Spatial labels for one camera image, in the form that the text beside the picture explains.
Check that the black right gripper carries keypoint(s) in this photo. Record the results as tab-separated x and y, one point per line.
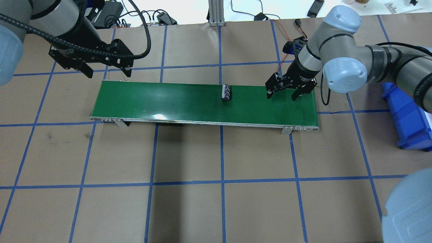
299	73

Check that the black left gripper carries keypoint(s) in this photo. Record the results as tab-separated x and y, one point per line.
88	37

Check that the dark brown cylindrical capacitor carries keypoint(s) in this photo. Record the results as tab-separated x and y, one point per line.
226	92

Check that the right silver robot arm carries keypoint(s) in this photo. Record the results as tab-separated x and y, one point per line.
347	67

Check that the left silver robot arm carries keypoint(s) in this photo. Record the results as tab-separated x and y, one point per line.
69	20

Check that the green conveyor belt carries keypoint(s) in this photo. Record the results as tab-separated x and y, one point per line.
202	104

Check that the blue plastic bin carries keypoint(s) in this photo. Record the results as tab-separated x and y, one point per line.
412	123

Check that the aluminium frame post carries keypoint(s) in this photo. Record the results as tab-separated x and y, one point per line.
216	13

